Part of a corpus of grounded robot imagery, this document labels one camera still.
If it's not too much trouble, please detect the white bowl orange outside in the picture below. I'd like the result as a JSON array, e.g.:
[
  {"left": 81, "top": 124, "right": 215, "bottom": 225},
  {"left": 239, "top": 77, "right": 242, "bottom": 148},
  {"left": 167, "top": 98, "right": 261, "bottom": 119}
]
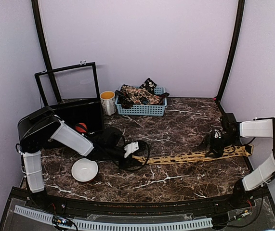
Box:
[{"left": 71, "top": 158, "right": 99, "bottom": 182}]

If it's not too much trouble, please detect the black display box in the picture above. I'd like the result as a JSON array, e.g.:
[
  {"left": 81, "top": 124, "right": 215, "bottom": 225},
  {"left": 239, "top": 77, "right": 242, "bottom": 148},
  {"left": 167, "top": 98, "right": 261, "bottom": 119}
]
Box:
[{"left": 34, "top": 61, "right": 105, "bottom": 138}]

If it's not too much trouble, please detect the white cable duct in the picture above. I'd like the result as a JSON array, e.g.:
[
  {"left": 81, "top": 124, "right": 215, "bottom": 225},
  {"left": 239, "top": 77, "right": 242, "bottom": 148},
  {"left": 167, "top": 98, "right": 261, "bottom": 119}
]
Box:
[{"left": 13, "top": 205, "right": 213, "bottom": 231}]

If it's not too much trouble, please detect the black floral tie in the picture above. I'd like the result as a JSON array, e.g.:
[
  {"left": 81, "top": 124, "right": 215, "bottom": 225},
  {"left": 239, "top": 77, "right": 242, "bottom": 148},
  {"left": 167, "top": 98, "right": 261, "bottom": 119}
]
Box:
[{"left": 139, "top": 78, "right": 157, "bottom": 91}]

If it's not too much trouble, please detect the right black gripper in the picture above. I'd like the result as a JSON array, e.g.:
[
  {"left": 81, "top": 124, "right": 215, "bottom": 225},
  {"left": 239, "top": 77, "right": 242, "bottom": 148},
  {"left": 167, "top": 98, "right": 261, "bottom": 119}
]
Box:
[{"left": 198, "top": 133, "right": 240, "bottom": 159}]

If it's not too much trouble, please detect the black frame post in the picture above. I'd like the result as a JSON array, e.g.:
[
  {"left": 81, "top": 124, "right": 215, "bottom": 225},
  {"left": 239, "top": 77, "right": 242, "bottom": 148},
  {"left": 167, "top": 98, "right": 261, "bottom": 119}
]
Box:
[
  {"left": 31, "top": 0, "right": 62, "bottom": 103},
  {"left": 215, "top": 0, "right": 245, "bottom": 104}
]

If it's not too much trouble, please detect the light blue plastic basket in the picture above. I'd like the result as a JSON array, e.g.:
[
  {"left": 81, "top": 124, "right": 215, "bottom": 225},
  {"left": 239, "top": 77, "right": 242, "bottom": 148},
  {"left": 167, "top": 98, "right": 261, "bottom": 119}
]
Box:
[{"left": 115, "top": 86, "right": 167, "bottom": 116}]

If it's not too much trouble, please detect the black front rail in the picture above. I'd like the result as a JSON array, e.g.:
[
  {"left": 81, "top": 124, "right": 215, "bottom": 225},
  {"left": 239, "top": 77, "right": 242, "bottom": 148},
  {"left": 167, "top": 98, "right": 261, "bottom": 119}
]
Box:
[{"left": 9, "top": 186, "right": 273, "bottom": 217}]

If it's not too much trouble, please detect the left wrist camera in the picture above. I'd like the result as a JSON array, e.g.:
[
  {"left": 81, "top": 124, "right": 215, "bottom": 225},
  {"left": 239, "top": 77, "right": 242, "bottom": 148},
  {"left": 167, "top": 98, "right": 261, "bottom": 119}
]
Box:
[{"left": 98, "top": 127, "right": 123, "bottom": 148}]

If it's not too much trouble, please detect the rolled orange black tie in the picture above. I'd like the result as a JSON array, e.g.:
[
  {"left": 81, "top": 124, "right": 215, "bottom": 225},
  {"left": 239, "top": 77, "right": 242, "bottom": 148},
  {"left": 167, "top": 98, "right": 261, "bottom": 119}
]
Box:
[{"left": 75, "top": 123, "right": 88, "bottom": 134}]

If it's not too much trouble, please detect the yellow beetle-pattern tie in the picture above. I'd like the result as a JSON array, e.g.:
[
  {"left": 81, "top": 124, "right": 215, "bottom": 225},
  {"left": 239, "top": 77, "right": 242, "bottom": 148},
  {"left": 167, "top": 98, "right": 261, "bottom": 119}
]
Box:
[{"left": 132, "top": 143, "right": 254, "bottom": 166}]

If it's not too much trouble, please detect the left black frame post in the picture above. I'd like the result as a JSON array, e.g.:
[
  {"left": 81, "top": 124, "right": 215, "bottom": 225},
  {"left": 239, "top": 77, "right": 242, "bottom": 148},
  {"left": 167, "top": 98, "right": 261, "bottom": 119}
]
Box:
[{"left": 31, "top": 0, "right": 62, "bottom": 103}]

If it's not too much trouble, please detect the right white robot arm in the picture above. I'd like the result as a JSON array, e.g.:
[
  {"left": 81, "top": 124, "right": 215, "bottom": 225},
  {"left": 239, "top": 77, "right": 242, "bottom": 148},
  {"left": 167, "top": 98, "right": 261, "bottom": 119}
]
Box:
[{"left": 198, "top": 113, "right": 275, "bottom": 209}]

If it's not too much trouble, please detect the floral patterned tie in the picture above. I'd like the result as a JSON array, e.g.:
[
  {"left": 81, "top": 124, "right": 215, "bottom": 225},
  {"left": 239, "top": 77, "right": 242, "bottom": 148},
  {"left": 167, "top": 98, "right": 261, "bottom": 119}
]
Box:
[{"left": 115, "top": 85, "right": 170, "bottom": 109}]

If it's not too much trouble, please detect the white mug yellow inside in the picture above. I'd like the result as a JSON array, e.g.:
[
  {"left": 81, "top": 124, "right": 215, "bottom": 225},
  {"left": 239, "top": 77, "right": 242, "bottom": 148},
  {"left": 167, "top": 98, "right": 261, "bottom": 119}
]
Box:
[{"left": 100, "top": 91, "right": 116, "bottom": 116}]

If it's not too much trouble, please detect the right black frame post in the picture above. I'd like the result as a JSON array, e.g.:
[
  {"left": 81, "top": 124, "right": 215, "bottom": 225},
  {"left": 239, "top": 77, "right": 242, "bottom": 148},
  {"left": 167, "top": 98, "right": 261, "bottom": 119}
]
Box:
[{"left": 215, "top": 0, "right": 245, "bottom": 104}]

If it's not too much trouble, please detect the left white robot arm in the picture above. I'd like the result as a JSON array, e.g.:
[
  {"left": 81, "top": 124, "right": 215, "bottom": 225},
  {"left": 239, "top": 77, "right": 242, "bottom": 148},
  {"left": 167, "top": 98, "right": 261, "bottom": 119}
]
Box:
[{"left": 15, "top": 106, "right": 149, "bottom": 210}]

